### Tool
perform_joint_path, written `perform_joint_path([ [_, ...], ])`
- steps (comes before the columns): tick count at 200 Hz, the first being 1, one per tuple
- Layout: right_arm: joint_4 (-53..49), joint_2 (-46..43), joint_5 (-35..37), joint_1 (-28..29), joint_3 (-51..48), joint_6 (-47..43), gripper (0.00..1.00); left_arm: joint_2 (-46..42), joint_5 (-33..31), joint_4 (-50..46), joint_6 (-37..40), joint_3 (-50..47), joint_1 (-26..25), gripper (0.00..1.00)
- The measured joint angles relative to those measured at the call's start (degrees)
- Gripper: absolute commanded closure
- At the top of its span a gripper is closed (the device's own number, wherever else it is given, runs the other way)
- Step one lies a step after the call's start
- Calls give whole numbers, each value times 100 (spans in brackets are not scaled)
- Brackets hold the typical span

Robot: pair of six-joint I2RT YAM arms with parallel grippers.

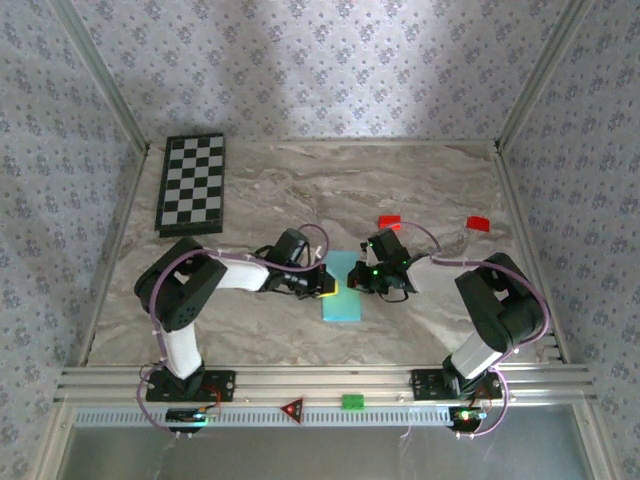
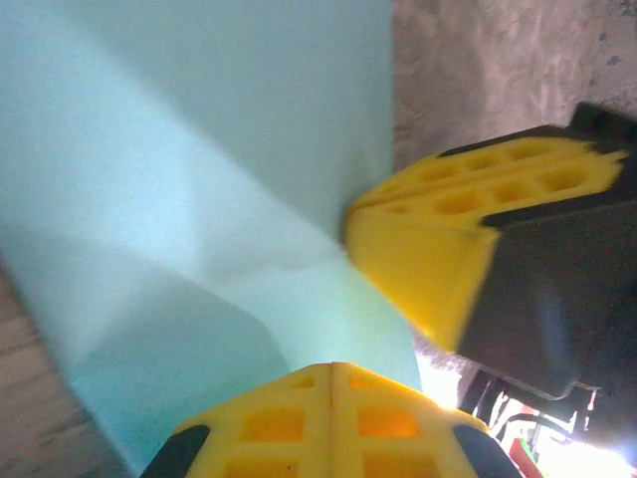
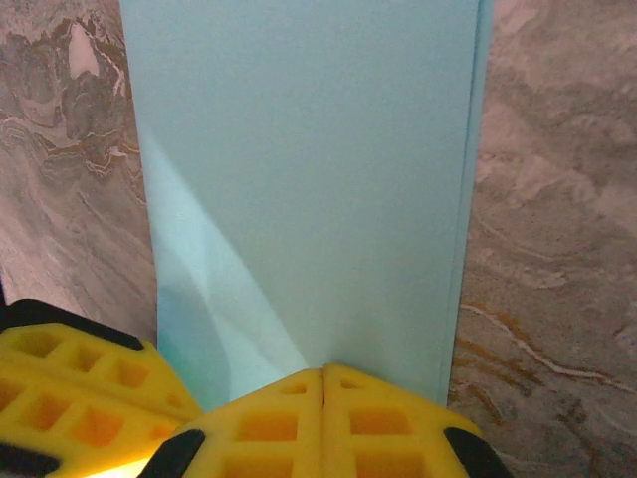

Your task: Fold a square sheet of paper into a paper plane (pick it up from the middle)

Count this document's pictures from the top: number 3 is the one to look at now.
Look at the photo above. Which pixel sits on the light blue paper sheet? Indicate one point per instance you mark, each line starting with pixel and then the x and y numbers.
pixel 308 174

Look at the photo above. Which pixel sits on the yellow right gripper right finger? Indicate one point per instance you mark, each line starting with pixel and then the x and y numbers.
pixel 388 448

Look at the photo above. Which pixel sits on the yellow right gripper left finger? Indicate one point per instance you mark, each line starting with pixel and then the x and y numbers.
pixel 269 438

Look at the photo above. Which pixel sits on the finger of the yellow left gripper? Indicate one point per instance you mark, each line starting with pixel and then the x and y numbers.
pixel 69 428
pixel 99 348

